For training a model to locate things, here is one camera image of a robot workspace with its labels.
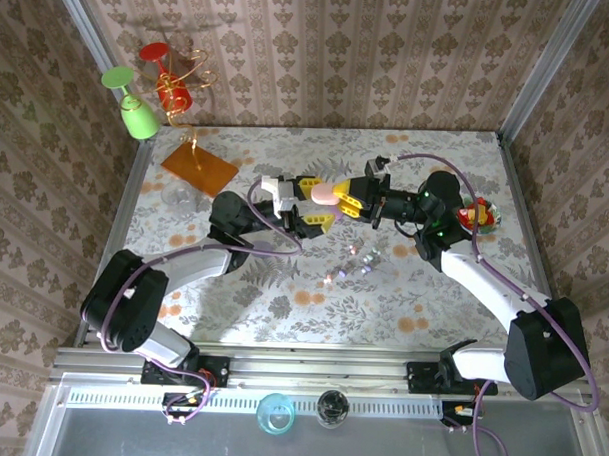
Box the clear drinking glass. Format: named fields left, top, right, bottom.
left=159, top=182, right=200, bottom=213

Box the aluminium table side rail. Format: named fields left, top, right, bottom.
left=72, top=134, right=157, bottom=352
left=487, top=132, right=579, bottom=361

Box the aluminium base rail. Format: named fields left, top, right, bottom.
left=48, top=334, right=596, bottom=402

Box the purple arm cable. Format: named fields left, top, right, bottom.
left=95, top=173, right=307, bottom=429
left=376, top=151, right=609, bottom=456

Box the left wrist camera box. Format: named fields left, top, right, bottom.
left=259, top=173, right=301, bottom=220

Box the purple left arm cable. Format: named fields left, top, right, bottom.
left=95, top=173, right=307, bottom=429

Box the aluminium frame post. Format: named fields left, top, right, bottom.
left=495, top=0, right=602, bottom=149
left=42, top=0, right=161, bottom=149

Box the salmon pink earbud case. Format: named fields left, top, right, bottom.
left=309, top=182, right=340, bottom=206

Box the red plastic goblet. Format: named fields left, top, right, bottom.
left=136, top=41, right=197, bottom=116

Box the green plastic goblet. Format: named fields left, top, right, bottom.
left=97, top=64, right=164, bottom=142

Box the dark clear glass cup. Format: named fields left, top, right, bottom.
left=314, top=387, right=351, bottom=431

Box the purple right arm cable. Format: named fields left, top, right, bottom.
left=376, top=151, right=609, bottom=456

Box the white slotted cable duct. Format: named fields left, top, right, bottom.
left=65, top=385, right=448, bottom=422

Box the gold wire stand amber base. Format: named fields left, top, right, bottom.
left=130, top=46, right=245, bottom=201

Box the patterned ceramic candy bowl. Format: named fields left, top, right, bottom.
left=456, top=193, right=505, bottom=236

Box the black connector block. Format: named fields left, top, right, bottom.
left=440, top=400, right=480, bottom=428
left=161, top=390, right=205, bottom=419

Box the teal glass cup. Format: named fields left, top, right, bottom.
left=254, top=390, right=298, bottom=437

